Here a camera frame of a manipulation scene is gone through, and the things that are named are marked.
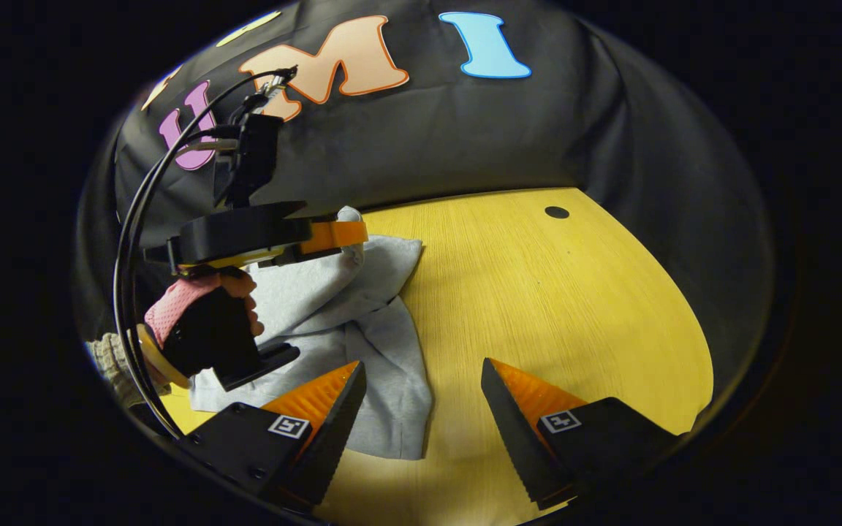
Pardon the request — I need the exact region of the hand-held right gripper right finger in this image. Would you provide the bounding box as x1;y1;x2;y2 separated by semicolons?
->
481;357;685;511

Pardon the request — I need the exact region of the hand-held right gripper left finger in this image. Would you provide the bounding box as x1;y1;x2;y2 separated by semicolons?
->
176;360;368;512

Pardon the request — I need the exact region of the grey sweatshirt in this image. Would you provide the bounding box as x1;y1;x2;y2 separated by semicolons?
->
189;206;434;461

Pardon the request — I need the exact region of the black backdrop cloth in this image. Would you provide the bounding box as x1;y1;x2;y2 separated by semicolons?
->
74;0;776;439

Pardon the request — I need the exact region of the black cable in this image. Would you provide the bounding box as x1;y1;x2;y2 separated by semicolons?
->
113;66;299;441

